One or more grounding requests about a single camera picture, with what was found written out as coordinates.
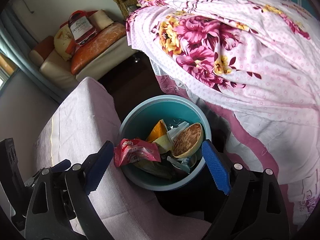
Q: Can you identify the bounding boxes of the red pink snack wrapper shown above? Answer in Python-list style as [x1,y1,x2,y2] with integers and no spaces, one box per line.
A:
[114,139,161,167]

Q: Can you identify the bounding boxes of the brown coconut shell piece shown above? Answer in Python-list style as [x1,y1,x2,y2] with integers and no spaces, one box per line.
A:
[172,123,204,159]

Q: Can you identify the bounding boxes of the orange Ovaltine snack wrapper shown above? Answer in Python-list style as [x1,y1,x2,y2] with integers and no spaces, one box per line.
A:
[146,119,168,142]

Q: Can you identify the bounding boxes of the yellow white paper packet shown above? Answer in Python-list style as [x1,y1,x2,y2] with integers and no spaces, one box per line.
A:
[153,134,173,154]

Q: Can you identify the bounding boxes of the cartoon printed face mask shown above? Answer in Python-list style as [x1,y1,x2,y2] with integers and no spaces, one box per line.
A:
[167,121,190,143]

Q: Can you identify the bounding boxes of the teal plastic trash bin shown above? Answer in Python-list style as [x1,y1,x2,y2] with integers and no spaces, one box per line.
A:
[114,95,212,191]

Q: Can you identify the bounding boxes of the cream leather sofa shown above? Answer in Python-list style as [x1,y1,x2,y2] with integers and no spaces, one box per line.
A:
[39,33,137,92]

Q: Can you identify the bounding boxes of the orange seat cushion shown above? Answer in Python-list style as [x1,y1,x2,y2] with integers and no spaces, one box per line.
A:
[71,23,126,75]

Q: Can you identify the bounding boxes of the cream cartoon pillow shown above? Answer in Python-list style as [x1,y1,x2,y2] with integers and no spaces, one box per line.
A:
[54,24,76,61]

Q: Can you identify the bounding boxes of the grey curtain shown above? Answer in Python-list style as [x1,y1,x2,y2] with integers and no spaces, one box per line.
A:
[1,6,67,103]

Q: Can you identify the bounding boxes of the red Hennessy gift bag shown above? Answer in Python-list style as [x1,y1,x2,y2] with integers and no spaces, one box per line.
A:
[68,10,97,47]

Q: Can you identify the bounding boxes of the beige small pillow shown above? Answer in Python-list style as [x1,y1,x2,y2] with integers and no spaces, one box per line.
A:
[88,9,114,32]

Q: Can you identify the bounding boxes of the pink floral quilt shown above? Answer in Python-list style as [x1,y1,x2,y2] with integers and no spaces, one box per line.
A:
[126,0,319,231]

